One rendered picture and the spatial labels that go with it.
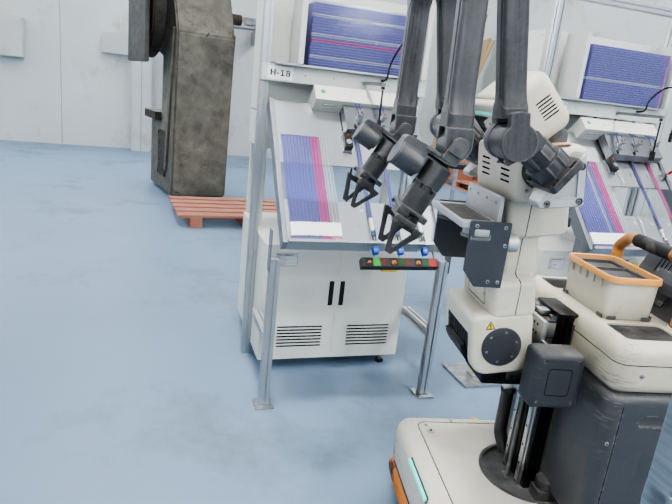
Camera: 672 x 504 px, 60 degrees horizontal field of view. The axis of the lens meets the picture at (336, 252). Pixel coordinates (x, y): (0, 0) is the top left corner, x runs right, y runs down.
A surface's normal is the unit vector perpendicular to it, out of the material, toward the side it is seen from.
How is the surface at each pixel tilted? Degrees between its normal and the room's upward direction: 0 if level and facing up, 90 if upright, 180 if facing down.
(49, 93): 90
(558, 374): 90
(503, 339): 90
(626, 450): 90
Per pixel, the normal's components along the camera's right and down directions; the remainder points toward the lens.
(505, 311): 0.11, 0.28
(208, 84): 0.48, 0.33
